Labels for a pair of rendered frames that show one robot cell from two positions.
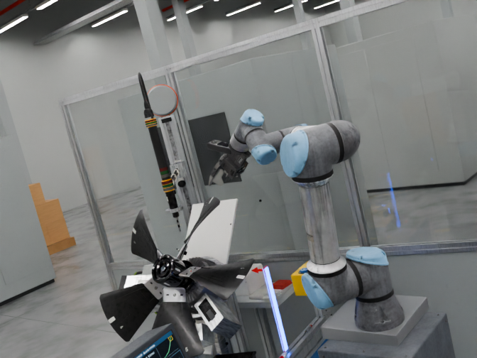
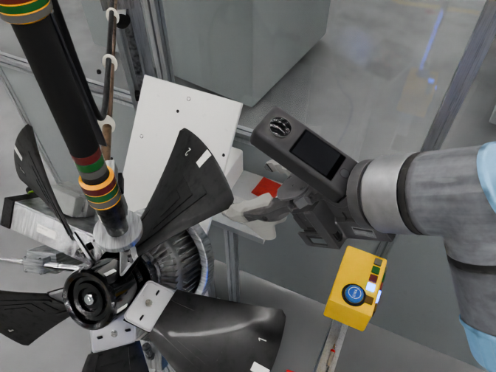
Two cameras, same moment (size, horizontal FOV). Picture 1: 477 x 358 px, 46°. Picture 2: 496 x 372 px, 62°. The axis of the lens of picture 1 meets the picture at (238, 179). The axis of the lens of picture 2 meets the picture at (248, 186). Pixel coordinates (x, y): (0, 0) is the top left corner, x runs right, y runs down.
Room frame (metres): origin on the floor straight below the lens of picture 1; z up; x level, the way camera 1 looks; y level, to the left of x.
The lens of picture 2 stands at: (1.80, 0.14, 1.95)
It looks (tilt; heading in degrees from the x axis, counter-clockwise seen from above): 50 degrees down; 350
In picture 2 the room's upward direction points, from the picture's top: straight up
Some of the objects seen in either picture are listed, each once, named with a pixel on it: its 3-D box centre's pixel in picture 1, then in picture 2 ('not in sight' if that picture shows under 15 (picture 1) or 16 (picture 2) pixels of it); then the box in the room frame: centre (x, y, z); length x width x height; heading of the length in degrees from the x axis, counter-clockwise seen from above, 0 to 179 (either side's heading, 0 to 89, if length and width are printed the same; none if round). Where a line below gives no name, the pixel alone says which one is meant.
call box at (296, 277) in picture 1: (312, 278); (354, 288); (2.22, -0.19, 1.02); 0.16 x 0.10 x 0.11; 146
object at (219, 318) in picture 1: (217, 315); not in sight; (2.18, 0.21, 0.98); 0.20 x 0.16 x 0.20; 146
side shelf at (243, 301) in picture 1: (255, 295); (229, 196); (2.70, 0.05, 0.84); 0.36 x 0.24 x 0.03; 56
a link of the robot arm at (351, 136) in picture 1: (320, 137); not in sight; (1.76, -0.28, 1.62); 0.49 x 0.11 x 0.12; 16
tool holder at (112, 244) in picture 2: (171, 198); (111, 207); (2.19, 0.27, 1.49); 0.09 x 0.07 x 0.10; 1
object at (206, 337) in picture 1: (202, 335); (159, 347); (2.20, 0.30, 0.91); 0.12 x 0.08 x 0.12; 146
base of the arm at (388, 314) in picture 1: (376, 305); not in sight; (1.66, -0.32, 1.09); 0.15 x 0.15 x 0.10
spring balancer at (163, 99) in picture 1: (162, 100); not in sight; (2.90, 0.28, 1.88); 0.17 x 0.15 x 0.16; 56
